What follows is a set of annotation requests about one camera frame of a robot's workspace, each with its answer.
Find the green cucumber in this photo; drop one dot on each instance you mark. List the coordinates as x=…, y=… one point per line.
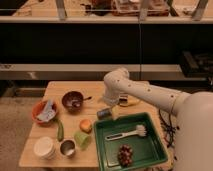
x=60, y=131

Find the orange fruit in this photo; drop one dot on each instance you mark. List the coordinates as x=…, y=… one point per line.
x=85, y=125

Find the dark brown bowl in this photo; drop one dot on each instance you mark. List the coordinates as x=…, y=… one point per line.
x=68, y=97

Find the white blue cloth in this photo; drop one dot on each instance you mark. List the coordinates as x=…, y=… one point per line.
x=47, y=113

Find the dark striped block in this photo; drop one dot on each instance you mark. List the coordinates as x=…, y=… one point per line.
x=123, y=98

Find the orange bowl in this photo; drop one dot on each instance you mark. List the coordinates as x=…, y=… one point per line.
x=37, y=109

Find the white dish brush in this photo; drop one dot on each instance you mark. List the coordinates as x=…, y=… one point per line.
x=140, y=131

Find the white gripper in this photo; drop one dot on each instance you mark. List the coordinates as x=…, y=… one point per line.
x=111, y=101

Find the metal cup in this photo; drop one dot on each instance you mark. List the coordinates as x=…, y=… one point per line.
x=67, y=148

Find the spoon in brown bowl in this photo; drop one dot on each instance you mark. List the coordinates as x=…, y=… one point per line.
x=85, y=99

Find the green plastic tray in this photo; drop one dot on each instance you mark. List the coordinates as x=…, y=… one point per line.
x=147, y=151

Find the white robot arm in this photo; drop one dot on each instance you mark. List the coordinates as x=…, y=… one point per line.
x=194, y=112

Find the white plastic cup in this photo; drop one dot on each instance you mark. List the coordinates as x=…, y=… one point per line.
x=44, y=148

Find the brown pine cone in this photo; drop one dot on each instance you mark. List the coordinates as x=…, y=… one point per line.
x=124, y=155

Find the yellow banana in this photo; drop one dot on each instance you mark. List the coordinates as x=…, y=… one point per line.
x=131, y=102

